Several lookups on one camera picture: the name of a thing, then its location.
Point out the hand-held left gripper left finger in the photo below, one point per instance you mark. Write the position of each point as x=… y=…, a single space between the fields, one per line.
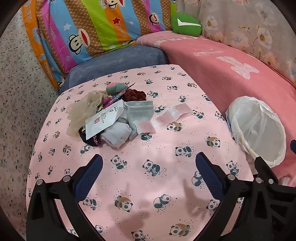
x=92 y=176

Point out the green plush cushion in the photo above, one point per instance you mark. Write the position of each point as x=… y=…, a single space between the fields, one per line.
x=185 y=27

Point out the beige mesh cloth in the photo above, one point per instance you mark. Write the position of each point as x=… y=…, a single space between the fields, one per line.
x=83 y=109

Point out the colourful monkey pillow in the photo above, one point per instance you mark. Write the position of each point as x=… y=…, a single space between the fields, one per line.
x=92 y=27

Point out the grey-blue sofa cushion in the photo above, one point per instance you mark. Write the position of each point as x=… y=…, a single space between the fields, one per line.
x=115 y=62

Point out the pale floral blanket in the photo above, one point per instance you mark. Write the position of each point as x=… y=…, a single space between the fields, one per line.
x=242 y=23

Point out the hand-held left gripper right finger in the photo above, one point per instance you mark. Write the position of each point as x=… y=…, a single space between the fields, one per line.
x=208 y=173

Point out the clear wrapper with pink pads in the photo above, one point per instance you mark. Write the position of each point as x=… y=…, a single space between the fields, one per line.
x=161 y=119

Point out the multicoloured striped hair band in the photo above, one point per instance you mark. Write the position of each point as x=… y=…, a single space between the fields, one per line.
x=111 y=99

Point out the dark patterned cloth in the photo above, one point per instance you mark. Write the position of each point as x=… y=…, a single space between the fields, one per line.
x=90 y=140

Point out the pink panda print cloth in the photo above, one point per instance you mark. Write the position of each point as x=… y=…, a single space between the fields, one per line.
x=161 y=143

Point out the dark red scrunchie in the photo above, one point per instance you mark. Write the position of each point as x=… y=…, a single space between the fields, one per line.
x=134 y=95

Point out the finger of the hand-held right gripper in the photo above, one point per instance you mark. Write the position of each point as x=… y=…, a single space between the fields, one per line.
x=263 y=169

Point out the pink blanket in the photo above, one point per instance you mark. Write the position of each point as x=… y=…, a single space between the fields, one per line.
x=219 y=76

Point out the white paper tag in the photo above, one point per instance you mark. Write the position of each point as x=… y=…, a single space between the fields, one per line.
x=99 y=122

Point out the bin with white plastic bag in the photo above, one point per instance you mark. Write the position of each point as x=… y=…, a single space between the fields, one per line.
x=254 y=129

